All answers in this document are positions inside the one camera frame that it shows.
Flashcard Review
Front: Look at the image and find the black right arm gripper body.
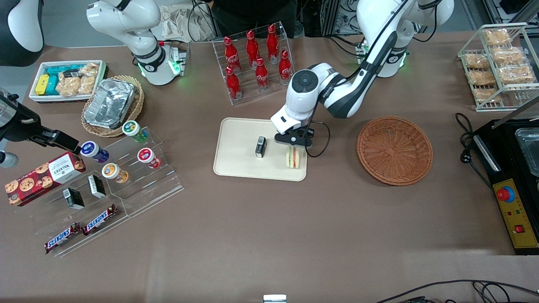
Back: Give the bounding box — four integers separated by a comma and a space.
0, 95, 43, 142

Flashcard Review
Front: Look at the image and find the plastic triangle sandwich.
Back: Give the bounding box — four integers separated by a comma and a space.
286, 146, 305, 170

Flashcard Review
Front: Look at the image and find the silver foil tray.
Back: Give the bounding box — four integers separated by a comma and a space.
84, 78, 136, 130

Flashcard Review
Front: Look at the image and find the cream rectangular plastic tray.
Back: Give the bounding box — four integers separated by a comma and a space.
213, 117, 309, 182

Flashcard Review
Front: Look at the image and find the oval light wicker basket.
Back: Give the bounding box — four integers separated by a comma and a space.
81, 75, 145, 138

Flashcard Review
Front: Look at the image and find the round brown wicker basket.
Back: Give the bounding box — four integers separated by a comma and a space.
356, 116, 434, 186

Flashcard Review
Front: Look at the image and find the silver metal tray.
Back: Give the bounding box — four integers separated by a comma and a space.
514, 127, 539, 178

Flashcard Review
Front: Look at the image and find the white rectangular bin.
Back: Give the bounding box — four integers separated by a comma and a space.
28, 60, 108, 104

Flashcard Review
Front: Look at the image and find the purple lid cup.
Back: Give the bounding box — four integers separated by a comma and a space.
80, 141, 110, 164

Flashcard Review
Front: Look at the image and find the red cookie box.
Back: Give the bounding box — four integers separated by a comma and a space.
5, 151, 87, 207

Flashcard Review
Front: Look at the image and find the small yellow box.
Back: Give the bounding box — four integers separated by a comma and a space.
35, 74, 51, 96

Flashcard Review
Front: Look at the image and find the clear bag fried snack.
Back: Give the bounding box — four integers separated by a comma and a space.
56, 73, 81, 97
77, 63, 100, 95

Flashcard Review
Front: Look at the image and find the clear acrylic bottle rack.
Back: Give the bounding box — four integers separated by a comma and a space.
211, 21, 298, 106

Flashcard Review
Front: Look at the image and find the red cola bottle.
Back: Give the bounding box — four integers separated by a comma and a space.
255, 57, 270, 92
267, 24, 280, 64
225, 66, 243, 101
245, 29, 261, 68
223, 36, 242, 72
278, 50, 293, 86

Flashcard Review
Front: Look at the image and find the orange lid cup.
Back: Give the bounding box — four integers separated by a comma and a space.
101, 163, 129, 184

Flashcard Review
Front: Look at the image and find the teal packet box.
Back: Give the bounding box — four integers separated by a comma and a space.
45, 64, 83, 96

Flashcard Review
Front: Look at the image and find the green lid cup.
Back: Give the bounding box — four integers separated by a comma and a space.
122, 120, 149, 144

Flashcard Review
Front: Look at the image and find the red lid cup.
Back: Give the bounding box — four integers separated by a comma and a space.
136, 147, 162, 170

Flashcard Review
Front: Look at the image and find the brown chocolate bar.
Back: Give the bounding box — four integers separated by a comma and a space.
44, 223, 82, 255
82, 204, 119, 236

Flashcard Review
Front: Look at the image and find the clear acrylic stepped display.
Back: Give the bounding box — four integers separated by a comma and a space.
29, 126, 185, 258

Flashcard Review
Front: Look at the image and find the crumpled beige paper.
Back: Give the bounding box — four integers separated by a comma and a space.
160, 3, 220, 43

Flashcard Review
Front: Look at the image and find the clear bagged bread packet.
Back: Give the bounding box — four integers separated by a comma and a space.
490, 46, 527, 66
472, 87, 502, 104
468, 69, 497, 87
463, 52, 491, 70
496, 65, 536, 85
482, 28, 512, 46

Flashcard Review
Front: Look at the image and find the black sealing machine yellow panel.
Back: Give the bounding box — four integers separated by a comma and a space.
472, 97, 539, 256

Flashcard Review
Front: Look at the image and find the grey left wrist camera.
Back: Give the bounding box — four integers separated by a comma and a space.
274, 131, 315, 149

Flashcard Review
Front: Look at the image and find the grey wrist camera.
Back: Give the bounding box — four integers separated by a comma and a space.
274, 131, 315, 149
0, 151, 20, 169

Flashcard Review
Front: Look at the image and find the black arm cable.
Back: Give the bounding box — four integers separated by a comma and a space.
306, 29, 399, 159

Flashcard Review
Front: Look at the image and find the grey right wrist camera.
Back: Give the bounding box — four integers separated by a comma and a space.
0, 151, 20, 169

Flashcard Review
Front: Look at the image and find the black power cable with plug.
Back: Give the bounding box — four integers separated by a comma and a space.
454, 112, 498, 191

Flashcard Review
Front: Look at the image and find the white wire rack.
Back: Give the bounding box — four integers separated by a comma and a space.
457, 23, 539, 112

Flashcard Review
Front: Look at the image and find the black floor cable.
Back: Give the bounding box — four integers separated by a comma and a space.
374, 279, 539, 303

